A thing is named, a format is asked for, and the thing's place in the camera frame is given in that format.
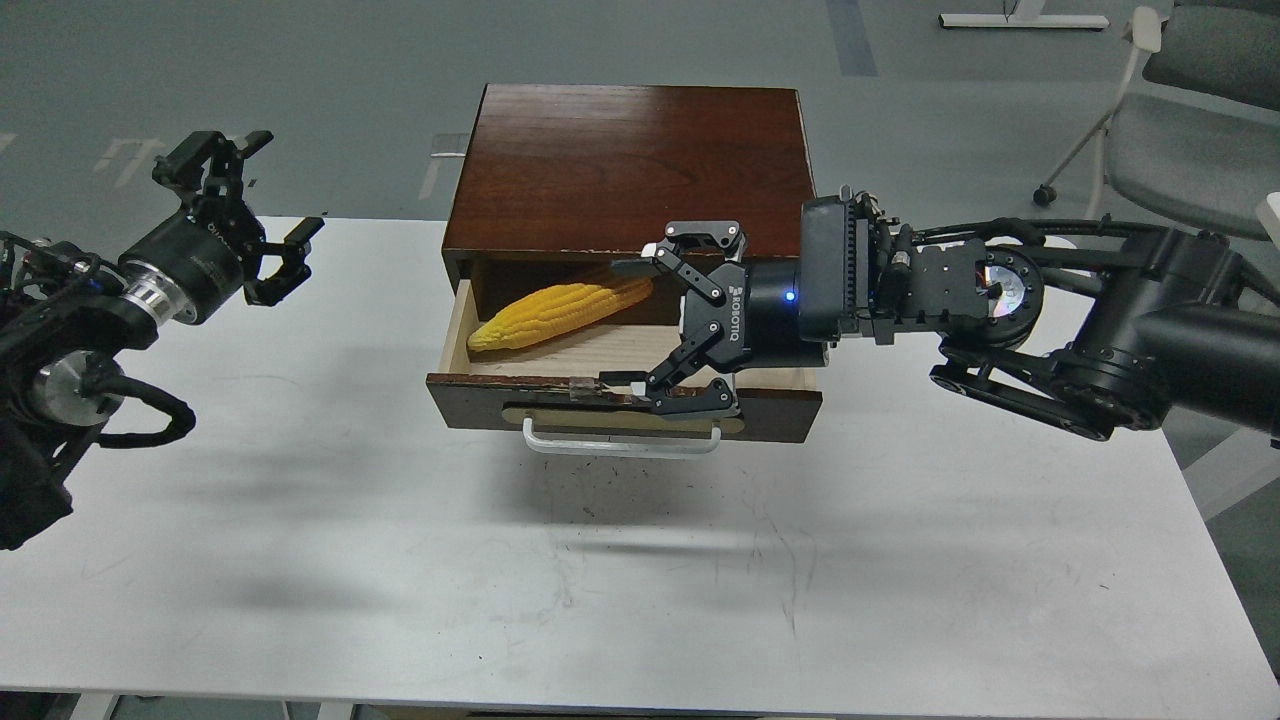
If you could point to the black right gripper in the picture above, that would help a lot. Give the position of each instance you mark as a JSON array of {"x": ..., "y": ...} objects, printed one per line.
[{"x": 765, "y": 315}]

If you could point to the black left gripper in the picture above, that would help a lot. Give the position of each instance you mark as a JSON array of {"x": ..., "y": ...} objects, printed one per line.
[{"x": 204, "y": 258}]

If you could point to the yellow corn cob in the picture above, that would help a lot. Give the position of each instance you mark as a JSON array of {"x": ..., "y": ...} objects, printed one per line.
[{"x": 556, "y": 310}]

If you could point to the wooden drawer with white handle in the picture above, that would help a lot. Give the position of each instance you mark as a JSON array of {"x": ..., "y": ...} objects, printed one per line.
[{"x": 555, "y": 384}]

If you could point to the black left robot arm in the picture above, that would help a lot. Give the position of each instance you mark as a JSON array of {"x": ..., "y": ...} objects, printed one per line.
[{"x": 67, "y": 313}]

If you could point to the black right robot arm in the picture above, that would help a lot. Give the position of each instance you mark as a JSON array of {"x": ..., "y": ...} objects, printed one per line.
[{"x": 1084, "y": 326}]

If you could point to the dark wooden drawer cabinet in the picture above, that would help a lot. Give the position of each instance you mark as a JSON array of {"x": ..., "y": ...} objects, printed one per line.
[{"x": 567, "y": 173}]

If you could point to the white table base bar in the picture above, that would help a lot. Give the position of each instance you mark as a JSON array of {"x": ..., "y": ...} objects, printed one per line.
[{"x": 1024, "y": 15}]

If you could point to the grey office chair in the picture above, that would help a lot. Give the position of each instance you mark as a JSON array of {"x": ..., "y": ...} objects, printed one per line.
[{"x": 1192, "y": 134}]

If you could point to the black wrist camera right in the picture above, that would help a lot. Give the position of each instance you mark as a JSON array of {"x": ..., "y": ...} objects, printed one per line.
[{"x": 833, "y": 279}]

